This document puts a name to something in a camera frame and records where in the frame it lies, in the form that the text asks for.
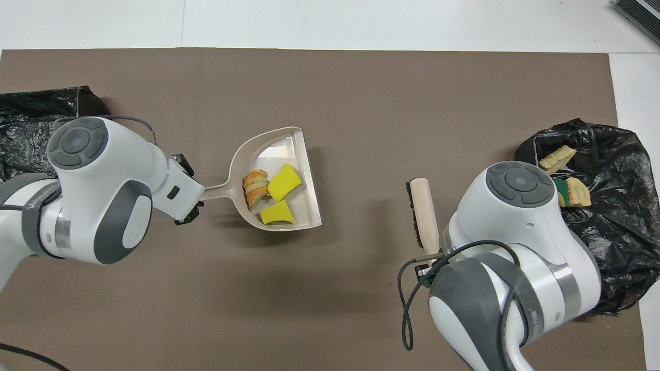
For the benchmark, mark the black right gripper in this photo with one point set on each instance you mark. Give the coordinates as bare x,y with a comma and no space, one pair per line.
427,273

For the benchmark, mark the beige hand brush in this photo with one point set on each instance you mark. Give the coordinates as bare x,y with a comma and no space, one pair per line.
427,216

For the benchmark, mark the grey ribbed device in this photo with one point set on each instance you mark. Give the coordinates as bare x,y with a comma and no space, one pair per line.
642,13

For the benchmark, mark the black bag lined empty bin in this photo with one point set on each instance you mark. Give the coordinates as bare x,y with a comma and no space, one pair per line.
26,134

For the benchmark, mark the black bag lined trash bin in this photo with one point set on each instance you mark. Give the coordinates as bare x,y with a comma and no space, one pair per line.
629,232

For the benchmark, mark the yellow sponge with green back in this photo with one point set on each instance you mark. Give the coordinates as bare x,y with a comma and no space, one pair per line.
562,196

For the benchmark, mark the pale tan stone-like chunk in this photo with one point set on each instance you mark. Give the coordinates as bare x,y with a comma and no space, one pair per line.
580,195

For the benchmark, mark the pale foam chunk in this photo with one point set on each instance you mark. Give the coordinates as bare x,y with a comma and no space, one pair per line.
255,189

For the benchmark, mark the large yellow sponge piece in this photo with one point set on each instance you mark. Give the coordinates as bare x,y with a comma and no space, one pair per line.
283,183

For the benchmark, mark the beige plastic dustpan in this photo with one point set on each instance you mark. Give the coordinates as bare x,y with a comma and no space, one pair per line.
304,154

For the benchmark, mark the orange striped croissant piece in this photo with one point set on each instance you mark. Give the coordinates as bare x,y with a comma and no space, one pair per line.
556,158

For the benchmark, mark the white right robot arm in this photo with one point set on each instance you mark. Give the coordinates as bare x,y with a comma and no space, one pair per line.
521,226

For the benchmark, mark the large brown table mat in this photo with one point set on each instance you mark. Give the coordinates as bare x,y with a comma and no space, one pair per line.
361,103

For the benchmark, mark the small yellow sponge piece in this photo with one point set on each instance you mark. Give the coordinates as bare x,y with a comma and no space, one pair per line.
278,214

